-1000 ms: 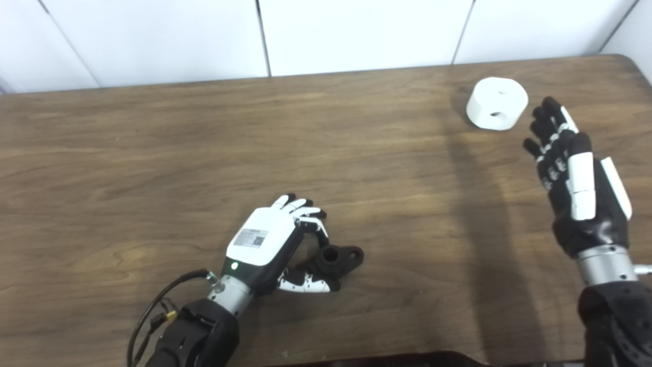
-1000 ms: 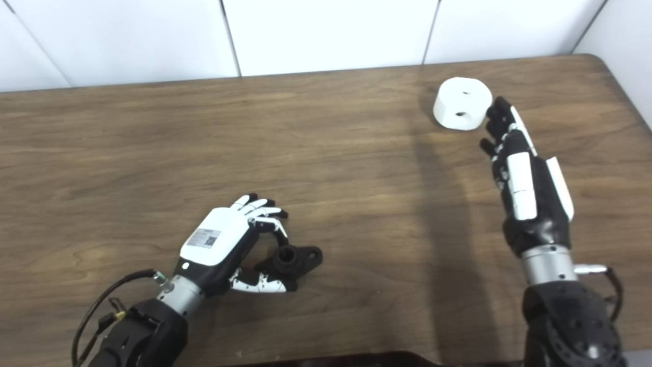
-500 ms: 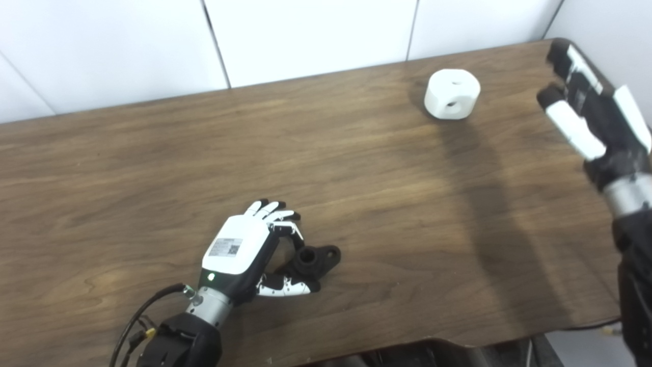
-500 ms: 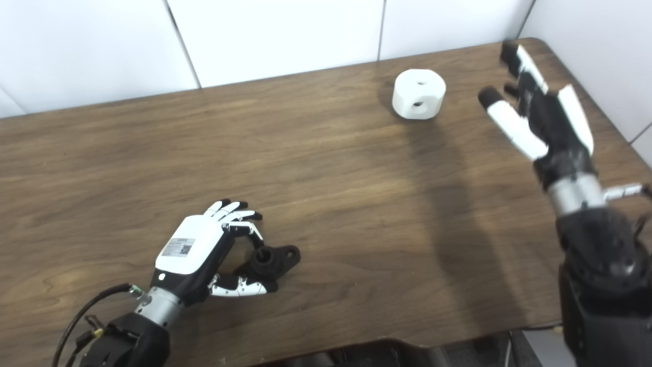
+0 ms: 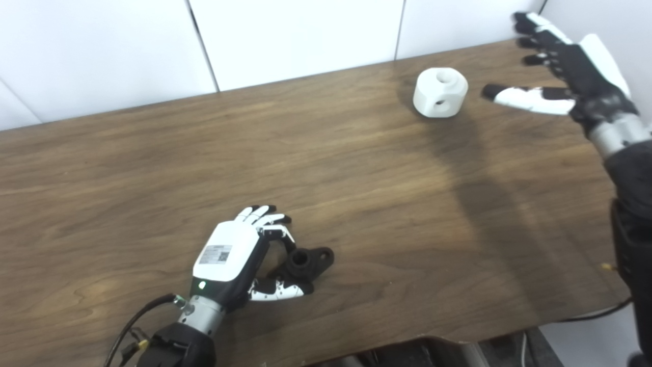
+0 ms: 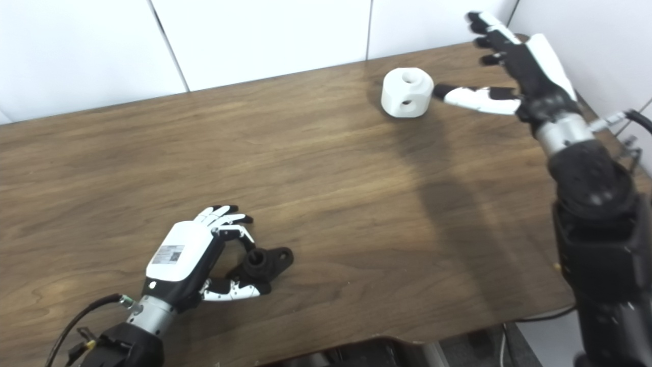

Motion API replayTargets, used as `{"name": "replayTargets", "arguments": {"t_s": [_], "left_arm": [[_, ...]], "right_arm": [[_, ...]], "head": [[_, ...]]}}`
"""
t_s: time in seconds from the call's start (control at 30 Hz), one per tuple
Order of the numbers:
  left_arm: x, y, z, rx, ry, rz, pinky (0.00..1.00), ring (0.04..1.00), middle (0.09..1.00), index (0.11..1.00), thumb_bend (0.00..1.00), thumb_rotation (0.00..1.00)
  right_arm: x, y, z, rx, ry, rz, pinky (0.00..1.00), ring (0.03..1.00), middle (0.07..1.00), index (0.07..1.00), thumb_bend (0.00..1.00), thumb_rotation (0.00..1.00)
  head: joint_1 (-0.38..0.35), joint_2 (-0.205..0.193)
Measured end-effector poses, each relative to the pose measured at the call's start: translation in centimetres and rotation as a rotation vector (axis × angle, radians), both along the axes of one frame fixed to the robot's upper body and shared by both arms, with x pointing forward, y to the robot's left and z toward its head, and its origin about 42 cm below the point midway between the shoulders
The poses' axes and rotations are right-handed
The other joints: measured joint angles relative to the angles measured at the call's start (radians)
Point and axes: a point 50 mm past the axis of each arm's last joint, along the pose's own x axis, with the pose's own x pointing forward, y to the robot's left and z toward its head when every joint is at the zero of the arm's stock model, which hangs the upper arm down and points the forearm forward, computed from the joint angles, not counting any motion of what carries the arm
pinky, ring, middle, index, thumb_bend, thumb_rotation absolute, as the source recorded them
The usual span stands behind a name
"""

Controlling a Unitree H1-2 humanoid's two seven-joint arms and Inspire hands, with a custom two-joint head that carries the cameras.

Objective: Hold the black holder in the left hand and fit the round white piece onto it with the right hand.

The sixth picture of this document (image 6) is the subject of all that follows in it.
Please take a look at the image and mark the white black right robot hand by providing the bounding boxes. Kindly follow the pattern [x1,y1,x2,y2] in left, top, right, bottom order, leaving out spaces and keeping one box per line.
[433,11,581,124]

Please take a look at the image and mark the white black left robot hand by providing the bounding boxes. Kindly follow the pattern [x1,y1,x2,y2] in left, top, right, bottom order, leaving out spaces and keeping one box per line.
[141,205,271,312]

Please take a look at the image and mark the black plastic holder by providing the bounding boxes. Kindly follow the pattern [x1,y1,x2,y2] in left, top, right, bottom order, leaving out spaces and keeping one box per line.
[227,247,294,295]

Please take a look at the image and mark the round white plastic piece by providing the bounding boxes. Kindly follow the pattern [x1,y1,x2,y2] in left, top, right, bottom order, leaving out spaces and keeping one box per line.
[381,67,434,119]

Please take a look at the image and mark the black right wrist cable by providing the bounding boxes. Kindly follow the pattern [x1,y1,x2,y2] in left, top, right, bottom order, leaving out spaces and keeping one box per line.
[591,109,652,136]

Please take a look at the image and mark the thin right arm wires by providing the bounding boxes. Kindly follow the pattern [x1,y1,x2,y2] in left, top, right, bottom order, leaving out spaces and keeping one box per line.
[616,135,642,174]

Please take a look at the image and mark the thin arm wires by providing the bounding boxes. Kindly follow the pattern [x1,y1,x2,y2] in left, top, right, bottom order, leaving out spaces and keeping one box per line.
[616,135,642,174]
[66,327,97,367]

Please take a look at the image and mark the thin left arm wires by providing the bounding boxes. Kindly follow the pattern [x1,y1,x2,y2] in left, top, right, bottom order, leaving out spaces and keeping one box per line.
[66,327,97,367]

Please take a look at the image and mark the black floor cable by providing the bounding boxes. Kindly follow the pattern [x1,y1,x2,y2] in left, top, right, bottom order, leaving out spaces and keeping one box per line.
[514,305,579,323]

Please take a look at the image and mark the white floor cable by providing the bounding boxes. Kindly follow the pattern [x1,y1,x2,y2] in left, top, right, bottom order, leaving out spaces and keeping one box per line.
[499,324,512,367]

